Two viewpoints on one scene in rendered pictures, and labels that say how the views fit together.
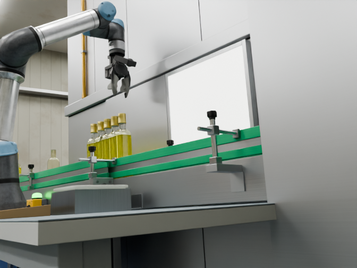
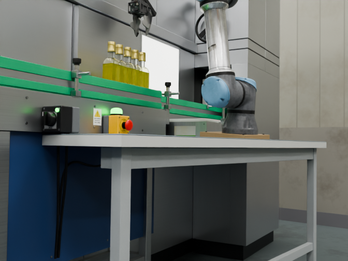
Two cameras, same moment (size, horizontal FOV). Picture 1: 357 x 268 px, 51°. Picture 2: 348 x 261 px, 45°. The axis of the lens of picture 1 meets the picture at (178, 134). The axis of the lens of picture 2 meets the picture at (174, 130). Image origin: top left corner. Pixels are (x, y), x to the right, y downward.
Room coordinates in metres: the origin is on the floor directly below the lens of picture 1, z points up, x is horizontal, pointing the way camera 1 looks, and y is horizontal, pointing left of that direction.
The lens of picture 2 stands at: (1.98, 2.22, 0.73)
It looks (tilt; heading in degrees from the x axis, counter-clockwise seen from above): 2 degrees up; 254
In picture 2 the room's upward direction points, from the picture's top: 1 degrees clockwise
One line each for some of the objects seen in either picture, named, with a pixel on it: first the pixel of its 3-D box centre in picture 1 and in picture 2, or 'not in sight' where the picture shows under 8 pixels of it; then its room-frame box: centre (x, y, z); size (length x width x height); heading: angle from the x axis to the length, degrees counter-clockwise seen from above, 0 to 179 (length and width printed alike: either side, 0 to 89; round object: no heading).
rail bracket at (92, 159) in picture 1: (97, 161); (163, 96); (1.50, 0.33, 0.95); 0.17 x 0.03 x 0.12; 134
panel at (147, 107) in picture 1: (166, 113); (135, 62); (1.58, 0.05, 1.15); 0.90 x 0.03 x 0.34; 44
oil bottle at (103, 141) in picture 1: (108, 157); (127, 85); (1.67, 0.32, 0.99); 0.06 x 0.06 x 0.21; 43
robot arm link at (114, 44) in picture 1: (116, 48); not in sight; (1.60, 0.26, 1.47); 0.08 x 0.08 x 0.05
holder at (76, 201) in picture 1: (98, 201); (188, 130); (1.37, 0.30, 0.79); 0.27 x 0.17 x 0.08; 134
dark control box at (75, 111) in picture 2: not in sight; (60, 120); (1.96, 0.87, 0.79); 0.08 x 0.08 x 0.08; 44
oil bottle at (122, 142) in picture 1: (123, 153); (141, 88); (1.58, 0.24, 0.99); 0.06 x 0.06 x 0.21; 45
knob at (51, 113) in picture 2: not in sight; (46, 118); (2.00, 0.91, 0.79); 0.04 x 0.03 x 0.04; 134
